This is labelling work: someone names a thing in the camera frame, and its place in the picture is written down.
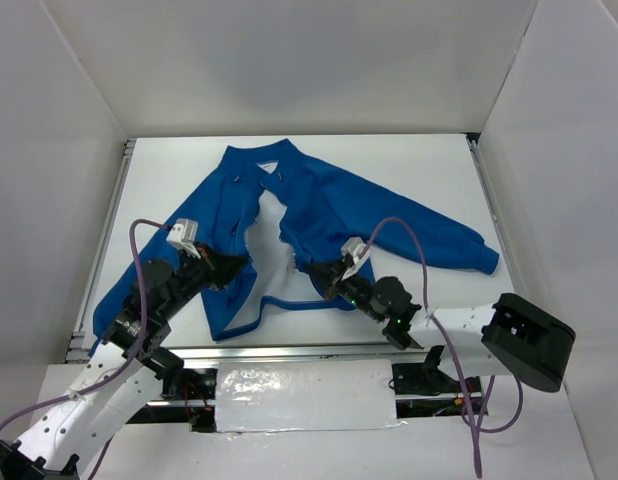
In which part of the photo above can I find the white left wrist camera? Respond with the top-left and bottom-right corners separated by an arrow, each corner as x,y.
166,218 -> 198,254

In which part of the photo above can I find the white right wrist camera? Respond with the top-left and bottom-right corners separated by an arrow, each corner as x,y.
341,237 -> 370,280

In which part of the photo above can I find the white front cover panel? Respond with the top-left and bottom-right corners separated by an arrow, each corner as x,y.
215,359 -> 398,433

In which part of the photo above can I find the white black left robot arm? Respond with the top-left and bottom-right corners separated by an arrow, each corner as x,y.
0,243 -> 248,479

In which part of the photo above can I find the left aluminium frame rail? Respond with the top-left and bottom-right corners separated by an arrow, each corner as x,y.
63,138 -> 137,364

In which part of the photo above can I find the front aluminium frame rail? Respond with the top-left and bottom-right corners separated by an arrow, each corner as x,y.
167,343 -> 427,363

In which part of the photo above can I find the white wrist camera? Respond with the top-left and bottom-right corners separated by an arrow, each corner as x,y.
341,237 -> 370,280
166,218 -> 198,254

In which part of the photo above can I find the blue zip-up jacket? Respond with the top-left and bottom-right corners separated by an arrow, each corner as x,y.
92,139 -> 501,352

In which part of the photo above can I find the aluminium frame rail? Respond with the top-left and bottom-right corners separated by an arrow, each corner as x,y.
167,343 -> 427,363
63,138 -> 137,364
466,132 -> 552,310

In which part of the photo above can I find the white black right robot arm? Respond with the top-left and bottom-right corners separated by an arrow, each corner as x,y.
307,260 -> 576,393

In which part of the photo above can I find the right aluminium frame rail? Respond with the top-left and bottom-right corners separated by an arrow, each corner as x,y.
466,132 -> 552,310

